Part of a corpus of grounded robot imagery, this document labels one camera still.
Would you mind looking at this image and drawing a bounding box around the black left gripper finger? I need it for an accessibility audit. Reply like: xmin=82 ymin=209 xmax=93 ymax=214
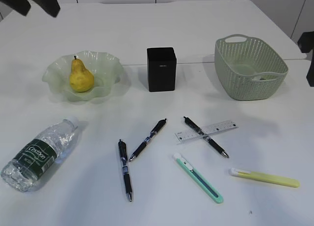
xmin=24 ymin=0 xmax=61 ymax=18
xmin=0 ymin=0 xmax=31 ymax=16

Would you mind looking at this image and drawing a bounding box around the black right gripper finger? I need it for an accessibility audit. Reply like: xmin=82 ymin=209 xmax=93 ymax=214
xmin=297 ymin=31 xmax=314 ymax=53
xmin=306 ymin=60 xmax=314 ymax=87

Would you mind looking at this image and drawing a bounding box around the yellow waste paper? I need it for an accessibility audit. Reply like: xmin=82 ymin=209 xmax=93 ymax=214
xmin=252 ymin=74 xmax=276 ymax=81

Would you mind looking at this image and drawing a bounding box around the yellow pear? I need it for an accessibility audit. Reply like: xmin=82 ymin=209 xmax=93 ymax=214
xmin=69 ymin=55 xmax=95 ymax=93

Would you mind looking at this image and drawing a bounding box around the clear water bottle green label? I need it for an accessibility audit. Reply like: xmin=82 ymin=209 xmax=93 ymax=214
xmin=0 ymin=116 xmax=79 ymax=192

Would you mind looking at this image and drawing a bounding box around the green woven plastic basket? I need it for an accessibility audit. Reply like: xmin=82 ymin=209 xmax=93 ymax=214
xmin=214 ymin=34 xmax=288 ymax=101

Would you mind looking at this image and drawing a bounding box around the pale green wavy plate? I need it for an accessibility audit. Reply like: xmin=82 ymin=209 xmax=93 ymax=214
xmin=42 ymin=50 xmax=124 ymax=101

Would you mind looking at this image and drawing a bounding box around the yellow utility knife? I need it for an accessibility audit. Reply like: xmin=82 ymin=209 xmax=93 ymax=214
xmin=229 ymin=168 xmax=300 ymax=188

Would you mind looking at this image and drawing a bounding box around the black pen on ruler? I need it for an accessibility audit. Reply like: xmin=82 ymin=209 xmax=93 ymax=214
xmin=183 ymin=116 xmax=229 ymax=158

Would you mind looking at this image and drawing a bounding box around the black square pen holder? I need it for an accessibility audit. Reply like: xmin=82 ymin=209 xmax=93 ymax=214
xmin=147 ymin=47 xmax=177 ymax=92

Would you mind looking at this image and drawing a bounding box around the clear plastic ruler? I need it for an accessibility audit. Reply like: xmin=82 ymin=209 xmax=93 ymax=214
xmin=175 ymin=120 xmax=238 ymax=144

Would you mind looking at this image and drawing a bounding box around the green utility knife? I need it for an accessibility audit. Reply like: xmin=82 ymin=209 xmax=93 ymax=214
xmin=173 ymin=153 xmax=224 ymax=204

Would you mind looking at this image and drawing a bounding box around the black pen middle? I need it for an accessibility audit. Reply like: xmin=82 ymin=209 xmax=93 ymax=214
xmin=129 ymin=118 xmax=167 ymax=162

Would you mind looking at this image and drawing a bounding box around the black pen front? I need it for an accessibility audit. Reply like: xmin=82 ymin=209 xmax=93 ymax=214
xmin=118 ymin=139 xmax=133 ymax=202

